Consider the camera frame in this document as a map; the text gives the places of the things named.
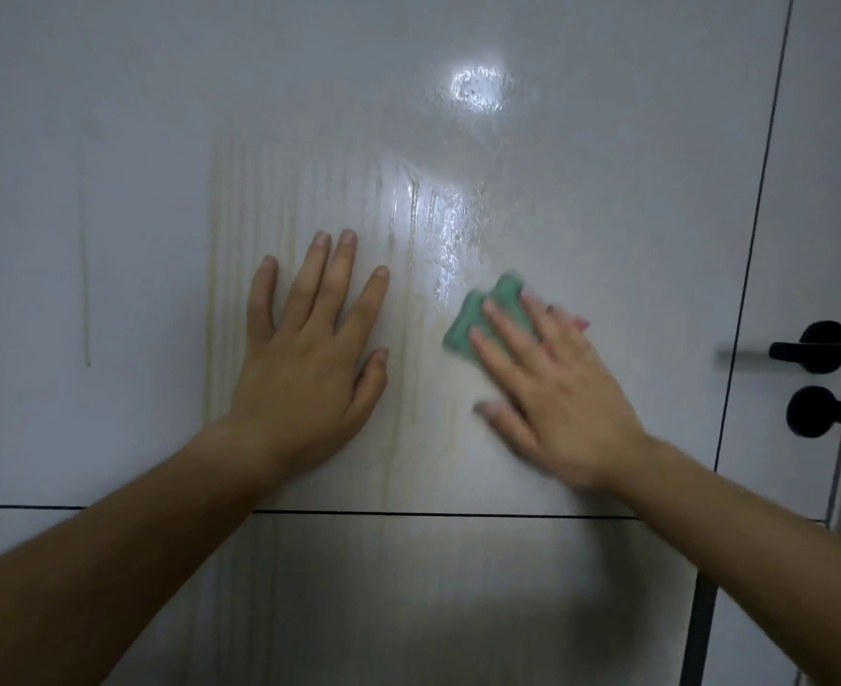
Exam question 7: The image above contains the person's right hand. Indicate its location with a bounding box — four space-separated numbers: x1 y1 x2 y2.
468 290 651 491

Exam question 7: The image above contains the person's left hand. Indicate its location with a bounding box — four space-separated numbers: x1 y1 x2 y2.
225 229 390 479

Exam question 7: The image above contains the green cleaning sponge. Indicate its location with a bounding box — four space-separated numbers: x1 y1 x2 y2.
442 272 540 365

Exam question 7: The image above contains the person's right forearm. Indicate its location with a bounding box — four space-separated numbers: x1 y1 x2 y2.
599 433 841 686

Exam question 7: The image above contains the person's left forearm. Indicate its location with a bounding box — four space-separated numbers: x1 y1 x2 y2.
0 414 286 686

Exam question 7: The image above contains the black door lock knob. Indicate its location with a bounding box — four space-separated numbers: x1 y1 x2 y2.
785 385 841 439

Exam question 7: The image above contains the white door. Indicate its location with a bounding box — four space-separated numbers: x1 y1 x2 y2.
699 0 841 686

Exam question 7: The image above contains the black door handle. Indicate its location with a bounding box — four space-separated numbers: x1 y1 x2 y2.
769 320 841 374

